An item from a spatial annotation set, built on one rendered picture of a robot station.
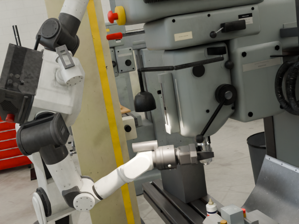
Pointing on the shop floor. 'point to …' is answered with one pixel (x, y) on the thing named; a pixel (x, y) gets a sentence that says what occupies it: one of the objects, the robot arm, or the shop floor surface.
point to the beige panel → (100, 118)
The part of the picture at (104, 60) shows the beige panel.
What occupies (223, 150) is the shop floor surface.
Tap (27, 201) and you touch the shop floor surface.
